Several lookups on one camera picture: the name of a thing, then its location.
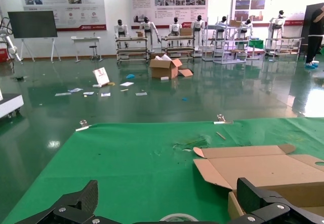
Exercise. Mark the wall poster with photo strip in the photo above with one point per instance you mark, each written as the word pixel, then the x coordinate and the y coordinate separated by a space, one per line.
pixel 167 6

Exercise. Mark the green table cloth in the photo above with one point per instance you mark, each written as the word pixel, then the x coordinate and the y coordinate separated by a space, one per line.
pixel 126 170

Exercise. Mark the loose cardboard flap piece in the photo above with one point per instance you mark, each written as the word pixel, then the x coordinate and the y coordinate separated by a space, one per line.
pixel 186 72

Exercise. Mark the white industrial robot arm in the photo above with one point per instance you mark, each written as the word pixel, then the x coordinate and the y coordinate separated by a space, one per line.
pixel 10 44

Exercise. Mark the white paper sheet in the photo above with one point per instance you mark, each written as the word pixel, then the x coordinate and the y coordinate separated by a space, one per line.
pixel 62 94
pixel 105 94
pixel 141 94
pixel 75 90
pixel 88 93
pixel 126 84

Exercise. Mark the white humanoid robot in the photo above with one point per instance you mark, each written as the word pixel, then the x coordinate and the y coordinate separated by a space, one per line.
pixel 277 23
pixel 146 26
pixel 222 21
pixel 175 27
pixel 248 25
pixel 121 29
pixel 198 26

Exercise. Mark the black stool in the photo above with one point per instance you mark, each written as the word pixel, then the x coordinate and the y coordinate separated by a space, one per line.
pixel 93 47

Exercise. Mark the wall poster with circle icons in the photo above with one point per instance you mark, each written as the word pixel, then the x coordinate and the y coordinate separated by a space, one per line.
pixel 63 6

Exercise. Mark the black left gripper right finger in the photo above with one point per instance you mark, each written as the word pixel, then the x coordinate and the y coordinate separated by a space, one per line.
pixel 263 201

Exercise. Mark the small wooden stick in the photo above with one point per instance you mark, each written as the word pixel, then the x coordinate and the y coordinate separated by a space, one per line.
pixel 220 135

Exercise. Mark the clear tape patch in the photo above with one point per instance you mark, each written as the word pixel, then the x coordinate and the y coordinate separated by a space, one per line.
pixel 189 143

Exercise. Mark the person in black clothes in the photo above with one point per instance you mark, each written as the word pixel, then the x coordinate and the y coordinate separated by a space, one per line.
pixel 315 39

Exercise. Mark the large open cardboard box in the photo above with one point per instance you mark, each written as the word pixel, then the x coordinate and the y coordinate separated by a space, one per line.
pixel 162 70

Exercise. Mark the metal workbench rack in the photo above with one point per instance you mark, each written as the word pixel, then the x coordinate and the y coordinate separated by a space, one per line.
pixel 283 39
pixel 131 39
pixel 177 38

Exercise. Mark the white frame shelf rack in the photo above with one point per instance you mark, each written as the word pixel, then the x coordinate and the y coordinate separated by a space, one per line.
pixel 224 60

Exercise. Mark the white wheeled cart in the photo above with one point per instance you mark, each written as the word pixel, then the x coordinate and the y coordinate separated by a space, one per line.
pixel 10 105

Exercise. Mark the white tape roll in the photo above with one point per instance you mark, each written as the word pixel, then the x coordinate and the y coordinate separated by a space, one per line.
pixel 177 216

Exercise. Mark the white narrow table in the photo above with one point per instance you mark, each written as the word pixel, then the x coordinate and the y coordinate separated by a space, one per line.
pixel 86 39

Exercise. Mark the black display on stand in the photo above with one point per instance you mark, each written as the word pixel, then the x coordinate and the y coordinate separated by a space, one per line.
pixel 33 23

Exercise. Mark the wall poster with building photos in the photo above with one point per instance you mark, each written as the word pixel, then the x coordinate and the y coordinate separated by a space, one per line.
pixel 258 3

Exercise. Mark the small white block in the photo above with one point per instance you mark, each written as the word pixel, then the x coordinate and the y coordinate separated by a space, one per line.
pixel 164 78

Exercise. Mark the white red standing booklet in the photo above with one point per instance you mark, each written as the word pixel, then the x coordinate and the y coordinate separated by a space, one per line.
pixel 100 75

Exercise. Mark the silver binder clip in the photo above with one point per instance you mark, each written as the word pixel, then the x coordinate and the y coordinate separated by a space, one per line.
pixel 221 118
pixel 83 124

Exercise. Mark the empty open cardboard box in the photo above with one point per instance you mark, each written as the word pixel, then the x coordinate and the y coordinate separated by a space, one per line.
pixel 253 168

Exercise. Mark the red box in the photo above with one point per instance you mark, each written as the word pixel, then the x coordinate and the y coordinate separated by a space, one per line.
pixel 3 55

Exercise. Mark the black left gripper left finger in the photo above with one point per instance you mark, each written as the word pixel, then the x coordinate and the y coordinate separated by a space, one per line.
pixel 76 208

